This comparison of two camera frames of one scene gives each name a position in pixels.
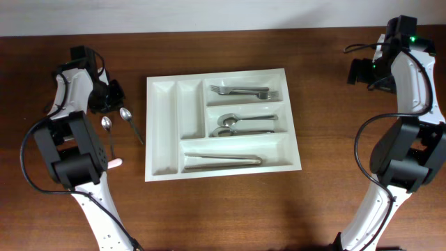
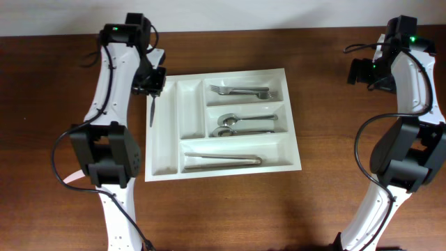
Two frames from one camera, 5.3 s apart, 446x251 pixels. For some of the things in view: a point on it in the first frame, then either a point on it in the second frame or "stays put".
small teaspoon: x=127 y=115 -> x=152 y=111
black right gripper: x=364 y=65 stays put
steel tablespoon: x=221 y=132 stays put
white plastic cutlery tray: x=217 y=124 stays put
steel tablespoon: x=228 y=120 stays put
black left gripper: x=118 y=101 -> x=156 y=87
